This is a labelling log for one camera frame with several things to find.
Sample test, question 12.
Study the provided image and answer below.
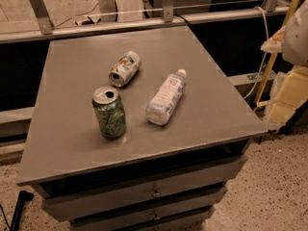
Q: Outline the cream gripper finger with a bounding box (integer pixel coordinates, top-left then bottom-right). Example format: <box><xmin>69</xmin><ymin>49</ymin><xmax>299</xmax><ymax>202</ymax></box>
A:
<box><xmin>263</xmin><ymin>66</ymin><xmax>308</xmax><ymax>130</ymax></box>

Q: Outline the green soda can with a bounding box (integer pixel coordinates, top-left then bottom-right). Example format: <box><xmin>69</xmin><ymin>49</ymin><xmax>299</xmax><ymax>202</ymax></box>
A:
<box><xmin>92</xmin><ymin>86</ymin><xmax>126</xmax><ymax>140</ymax></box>

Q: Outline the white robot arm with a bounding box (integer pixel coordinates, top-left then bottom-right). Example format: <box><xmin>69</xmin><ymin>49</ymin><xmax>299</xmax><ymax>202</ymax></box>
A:
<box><xmin>261</xmin><ymin>0</ymin><xmax>308</xmax><ymax>130</ymax></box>

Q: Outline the silver soda can lying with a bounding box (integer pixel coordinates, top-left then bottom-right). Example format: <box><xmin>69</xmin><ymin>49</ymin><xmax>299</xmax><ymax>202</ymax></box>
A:
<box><xmin>109</xmin><ymin>51</ymin><xmax>141</xmax><ymax>88</ymax></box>

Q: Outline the metal railing with brackets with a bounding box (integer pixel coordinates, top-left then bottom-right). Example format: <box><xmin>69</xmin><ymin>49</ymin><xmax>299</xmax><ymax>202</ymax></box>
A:
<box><xmin>0</xmin><ymin>0</ymin><xmax>308</xmax><ymax>45</ymax></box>

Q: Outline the clear plastic water bottle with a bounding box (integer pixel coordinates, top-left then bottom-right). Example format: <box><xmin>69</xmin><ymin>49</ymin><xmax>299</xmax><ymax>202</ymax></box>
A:
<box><xmin>145</xmin><ymin>69</ymin><xmax>187</xmax><ymax>125</ymax></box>

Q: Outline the grey drawer cabinet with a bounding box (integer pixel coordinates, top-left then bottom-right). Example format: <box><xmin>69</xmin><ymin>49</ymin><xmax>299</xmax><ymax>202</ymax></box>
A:
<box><xmin>16</xmin><ymin>26</ymin><xmax>265</xmax><ymax>231</ymax></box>

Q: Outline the black stand foot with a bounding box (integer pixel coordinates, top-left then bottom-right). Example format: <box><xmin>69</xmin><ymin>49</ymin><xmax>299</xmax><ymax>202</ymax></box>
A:
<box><xmin>10</xmin><ymin>191</ymin><xmax>34</xmax><ymax>231</ymax></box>

